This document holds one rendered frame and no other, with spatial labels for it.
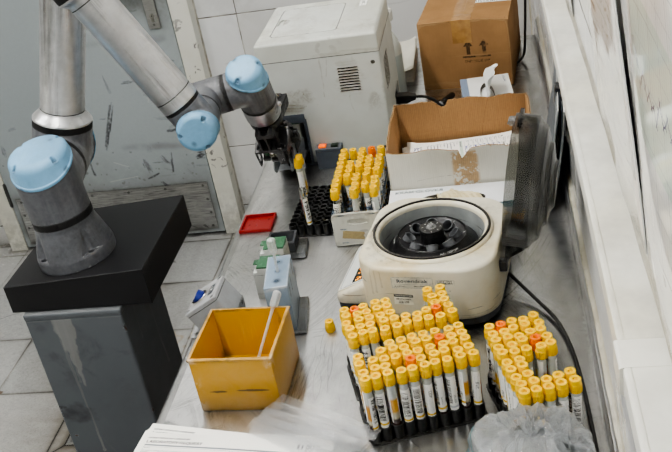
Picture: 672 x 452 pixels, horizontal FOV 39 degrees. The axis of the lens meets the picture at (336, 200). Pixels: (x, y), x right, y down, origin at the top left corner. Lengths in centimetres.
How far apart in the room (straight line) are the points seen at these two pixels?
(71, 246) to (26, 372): 160
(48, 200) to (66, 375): 37
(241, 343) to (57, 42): 67
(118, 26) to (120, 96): 199
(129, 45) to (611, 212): 101
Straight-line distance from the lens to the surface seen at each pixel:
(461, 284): 150
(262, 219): 197
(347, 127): 212
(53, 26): 183
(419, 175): 183
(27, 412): 320
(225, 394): 147
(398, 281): 152
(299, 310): 165
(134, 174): 380
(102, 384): 195
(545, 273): 167
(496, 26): 239
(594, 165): 100
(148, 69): 169
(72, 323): 187
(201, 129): 170
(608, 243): 86
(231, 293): 165
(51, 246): 183
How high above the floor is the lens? 180
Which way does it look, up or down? 28 degrees down
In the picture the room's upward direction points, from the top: 11 degrees counter-clockwise
